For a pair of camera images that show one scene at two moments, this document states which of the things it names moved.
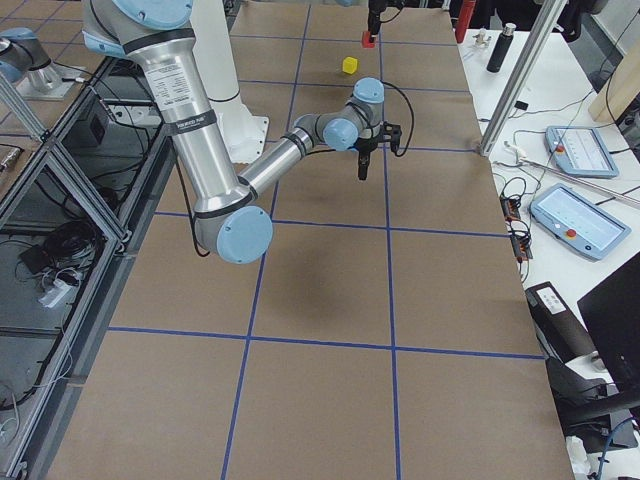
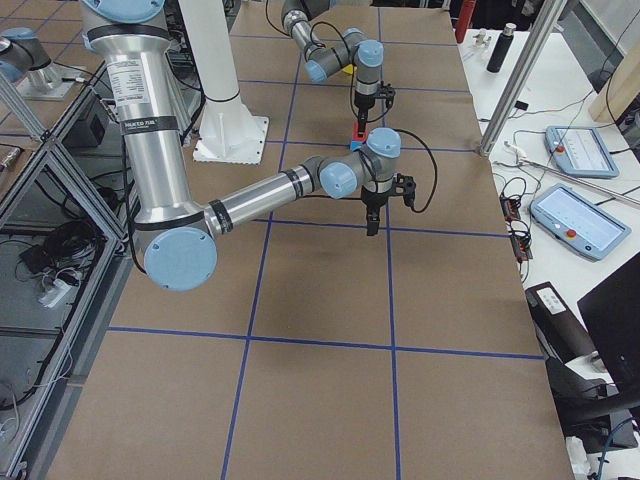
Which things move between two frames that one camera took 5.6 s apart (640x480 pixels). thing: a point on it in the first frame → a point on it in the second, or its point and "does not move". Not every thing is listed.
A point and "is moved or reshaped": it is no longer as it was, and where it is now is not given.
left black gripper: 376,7 → 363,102
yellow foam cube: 350,65 does not move
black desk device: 559,329 does not move
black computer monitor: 611,313 does not move
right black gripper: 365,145 → 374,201
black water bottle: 502,47 does not move
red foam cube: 366,41 is moved or reshaped
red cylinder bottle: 465,13 does not move
